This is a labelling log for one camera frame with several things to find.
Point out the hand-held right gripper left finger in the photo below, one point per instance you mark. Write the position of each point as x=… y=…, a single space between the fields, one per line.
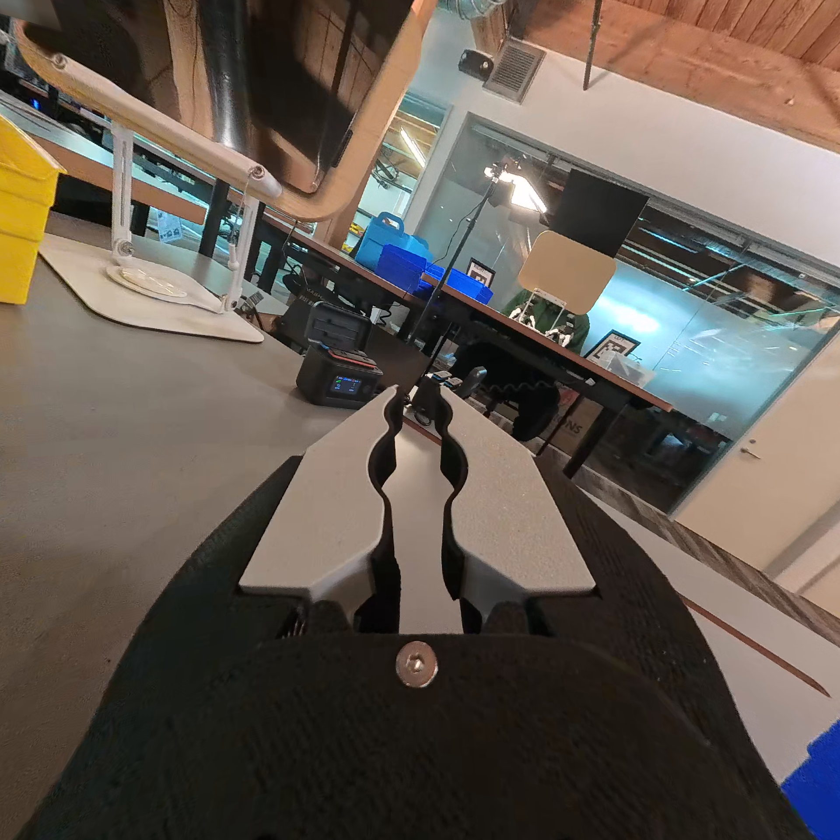
x=315 y=518

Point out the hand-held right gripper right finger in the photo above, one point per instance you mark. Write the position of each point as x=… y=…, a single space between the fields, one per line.
x=518 y=525

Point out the blue plastic bin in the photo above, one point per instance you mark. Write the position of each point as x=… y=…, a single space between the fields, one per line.
x=817 y=787

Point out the cardboard box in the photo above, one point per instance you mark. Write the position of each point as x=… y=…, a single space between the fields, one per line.
x=571 y=426

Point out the black battery charger case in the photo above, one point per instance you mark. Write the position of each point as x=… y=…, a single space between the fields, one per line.
x=315 y=380

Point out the black battery box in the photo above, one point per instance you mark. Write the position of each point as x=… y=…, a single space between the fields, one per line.
x=420 y=400

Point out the framed marker tag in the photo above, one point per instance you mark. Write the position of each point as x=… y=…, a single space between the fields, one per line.
x=613 y=348
x=481 y=274

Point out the long wooden desk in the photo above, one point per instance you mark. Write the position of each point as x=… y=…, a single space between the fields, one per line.
x=499 y=321

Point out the open blue parts bin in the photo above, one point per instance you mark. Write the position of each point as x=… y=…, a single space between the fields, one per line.
x=466 y=285
x=400 y=269

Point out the tan rounded board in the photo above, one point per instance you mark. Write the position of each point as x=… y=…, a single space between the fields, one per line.
x=568 y=272

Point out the white door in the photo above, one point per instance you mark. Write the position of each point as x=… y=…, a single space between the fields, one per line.
x=774 y=472

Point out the blue plastic toolbox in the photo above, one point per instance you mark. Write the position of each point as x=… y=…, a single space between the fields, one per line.
x=380 y=239

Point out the black square panel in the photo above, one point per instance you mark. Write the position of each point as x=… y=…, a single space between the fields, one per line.
x=597 y=210

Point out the studio light on stand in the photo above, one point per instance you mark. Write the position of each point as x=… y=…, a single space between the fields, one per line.
x=518 y=190

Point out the yellow plastic bin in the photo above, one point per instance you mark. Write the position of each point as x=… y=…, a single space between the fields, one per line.
x=23 y=216

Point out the wood framed screen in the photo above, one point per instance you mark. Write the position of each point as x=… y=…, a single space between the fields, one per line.
x=295 y=79

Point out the wall vent grille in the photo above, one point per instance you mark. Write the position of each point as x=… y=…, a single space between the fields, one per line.
x=515 y=69

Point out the wall mounted camera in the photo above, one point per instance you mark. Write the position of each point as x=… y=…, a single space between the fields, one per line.
x=476 y=64

